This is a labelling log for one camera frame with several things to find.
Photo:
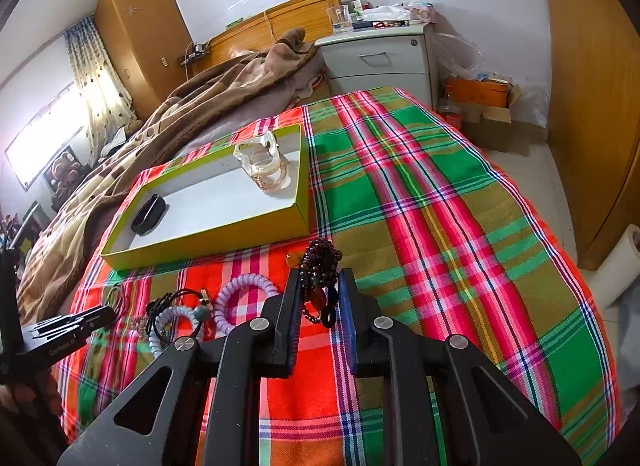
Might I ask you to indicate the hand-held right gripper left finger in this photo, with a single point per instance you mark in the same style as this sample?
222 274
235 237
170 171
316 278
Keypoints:
294 318

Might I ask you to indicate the drinking glass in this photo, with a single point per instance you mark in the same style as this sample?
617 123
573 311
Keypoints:
339 19

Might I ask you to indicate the wooden door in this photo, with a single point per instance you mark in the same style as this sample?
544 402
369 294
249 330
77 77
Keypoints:
595 95

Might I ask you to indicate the clear plastic bag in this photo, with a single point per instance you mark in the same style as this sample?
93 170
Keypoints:
460 53

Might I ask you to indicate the black oval hair clip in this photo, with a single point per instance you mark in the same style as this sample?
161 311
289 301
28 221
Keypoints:
149 215

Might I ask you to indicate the wooden headboard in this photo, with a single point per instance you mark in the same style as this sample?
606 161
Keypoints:
280 20

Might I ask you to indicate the plaid cloth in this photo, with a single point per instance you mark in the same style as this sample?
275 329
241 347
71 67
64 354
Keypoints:
450 226

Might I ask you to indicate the shelf with bottles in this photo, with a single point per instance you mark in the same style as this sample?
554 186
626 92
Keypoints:
20 231

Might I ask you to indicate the pink round box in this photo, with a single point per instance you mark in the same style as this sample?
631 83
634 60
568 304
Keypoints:
422 11

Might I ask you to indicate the white paper roll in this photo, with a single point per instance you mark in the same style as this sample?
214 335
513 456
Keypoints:
617 266

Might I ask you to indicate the person's left hand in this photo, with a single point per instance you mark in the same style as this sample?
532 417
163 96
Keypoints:
37 396

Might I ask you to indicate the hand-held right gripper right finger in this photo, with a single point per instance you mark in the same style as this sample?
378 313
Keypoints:
345 318

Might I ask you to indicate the window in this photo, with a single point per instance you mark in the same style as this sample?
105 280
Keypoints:
45 140

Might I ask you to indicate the wooden wardrobe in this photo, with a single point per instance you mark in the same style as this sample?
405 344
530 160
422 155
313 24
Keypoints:
140 35

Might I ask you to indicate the brown patterned blanket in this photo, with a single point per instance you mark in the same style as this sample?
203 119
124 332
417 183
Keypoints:
165 120

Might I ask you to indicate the teddy bear picture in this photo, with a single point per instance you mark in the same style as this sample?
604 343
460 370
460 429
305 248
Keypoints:
65 170

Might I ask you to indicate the white crumpled bag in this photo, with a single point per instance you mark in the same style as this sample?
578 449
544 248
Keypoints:
385 11

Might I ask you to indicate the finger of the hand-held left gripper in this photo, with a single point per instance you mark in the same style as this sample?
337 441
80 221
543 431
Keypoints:
92 317
65 336

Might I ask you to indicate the grey nightstand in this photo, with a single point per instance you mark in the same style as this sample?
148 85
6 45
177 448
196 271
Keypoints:
380 60

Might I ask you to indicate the dotted curtain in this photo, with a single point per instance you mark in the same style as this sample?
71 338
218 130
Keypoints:
95 80

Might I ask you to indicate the power strip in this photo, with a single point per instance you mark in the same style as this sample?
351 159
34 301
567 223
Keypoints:
196 51

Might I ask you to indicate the beige hair claw clip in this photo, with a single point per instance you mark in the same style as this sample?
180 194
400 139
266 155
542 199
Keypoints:
272 173

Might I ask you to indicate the green shallow box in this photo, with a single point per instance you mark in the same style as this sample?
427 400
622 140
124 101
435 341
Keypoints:
225 198

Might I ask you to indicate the pink bed sheet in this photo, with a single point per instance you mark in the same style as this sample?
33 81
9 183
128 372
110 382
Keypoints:
310 80

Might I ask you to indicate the clear hair claw clip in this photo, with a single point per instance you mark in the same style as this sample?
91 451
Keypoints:
255 148

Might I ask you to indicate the cardboard box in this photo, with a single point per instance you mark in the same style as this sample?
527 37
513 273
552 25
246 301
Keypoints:
487 123

